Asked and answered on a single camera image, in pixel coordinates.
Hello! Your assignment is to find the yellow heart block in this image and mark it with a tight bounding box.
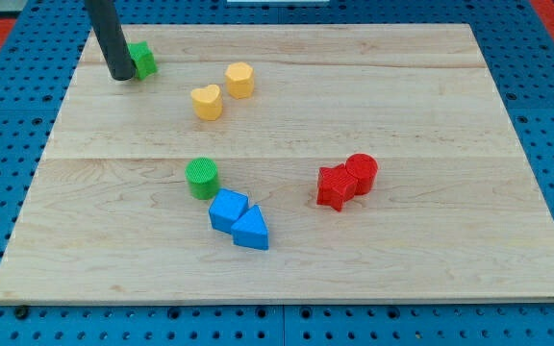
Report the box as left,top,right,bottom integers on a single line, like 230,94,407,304
190,85,223,121

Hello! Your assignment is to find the yellow hexagon block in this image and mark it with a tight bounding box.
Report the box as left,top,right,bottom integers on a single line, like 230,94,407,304
225,62,255,99

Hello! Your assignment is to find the light wooden board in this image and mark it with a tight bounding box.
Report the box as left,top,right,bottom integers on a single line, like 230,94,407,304
0,24,554,306

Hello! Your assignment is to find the red star block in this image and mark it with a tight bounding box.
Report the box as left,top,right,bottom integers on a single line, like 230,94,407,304
316,163,358,211

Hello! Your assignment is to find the blue cube block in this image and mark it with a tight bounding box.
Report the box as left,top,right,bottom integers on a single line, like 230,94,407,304
209,188,249,234

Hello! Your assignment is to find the blue triangle block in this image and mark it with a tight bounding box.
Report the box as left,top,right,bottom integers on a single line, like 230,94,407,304
231,205,269,250

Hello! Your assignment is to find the green cylinder block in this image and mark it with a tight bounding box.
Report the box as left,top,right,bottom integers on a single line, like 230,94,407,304
185,158,220,200

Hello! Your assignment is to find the red cylinder block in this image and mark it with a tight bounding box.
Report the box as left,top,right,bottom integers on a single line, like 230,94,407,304
345,153,379,195

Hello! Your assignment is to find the green star block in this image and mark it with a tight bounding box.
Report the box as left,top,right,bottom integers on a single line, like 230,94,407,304
127,41,158,80

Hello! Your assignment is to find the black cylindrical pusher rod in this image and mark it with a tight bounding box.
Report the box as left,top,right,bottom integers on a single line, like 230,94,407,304
84,0,136,81

